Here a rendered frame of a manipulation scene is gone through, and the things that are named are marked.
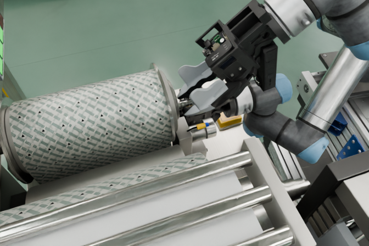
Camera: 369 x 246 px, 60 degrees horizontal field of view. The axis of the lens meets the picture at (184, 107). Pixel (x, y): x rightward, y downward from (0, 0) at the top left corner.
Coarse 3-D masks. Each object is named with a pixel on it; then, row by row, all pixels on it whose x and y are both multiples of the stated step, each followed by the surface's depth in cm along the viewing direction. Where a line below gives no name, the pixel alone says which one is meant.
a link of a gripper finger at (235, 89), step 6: (246, 78) 52; (228, 84) 52; (234, 84) 51; (240, 84) 51; (246, 84) 51; (228, 90) 52; (234, 90) 51; (240, 90) 51; (222, 96) 52; (228, 96) 52; (234, 96) 52; (216, 102) 53; (222, 102) 53; (228, 102) 53
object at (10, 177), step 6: (6, 174) 64; (6, 180) 63; (12, 180) 66; (6, 186) 63; (12, 186) 66; (18, 186) 69; (6, 192) 62; (12, 192) 65; (18, 192) 68; (6, 198) 61; (6, 204) 60
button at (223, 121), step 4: (220, 116) 97; (224, 116) 97; (232, 116) 97; (236, 116) 97; (240, 116) 97; (220, 120) 96; (224, 120) 96; (228, 120) 96; (232, 120) 96; (236, 120) 96; (240, 120) 97; (220, 124) 96; (224, 124) 96; (228, 124) 97; (232, 124) 97
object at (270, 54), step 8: (272, 40) 50; (264, 48) 50; (272, 48) 50; (264, 56) 50; (272, 56) 51; (264, 64) 52; (272, 64) 53; (264, 72) 54; (272, 72) 54; (256, 80) 58; (264, 80) 56; (272, 80) 56; (264, 88) 58
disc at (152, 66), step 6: (150, 66) 58; (156, 66) 54; (156, 72) 53; (162, 78) 52; (162, 84) 51; (162, 90) 52; (168, 102) 51; (168, 108) 51; (174, 126) 52; (174, 132) 53; (174, 138) 55
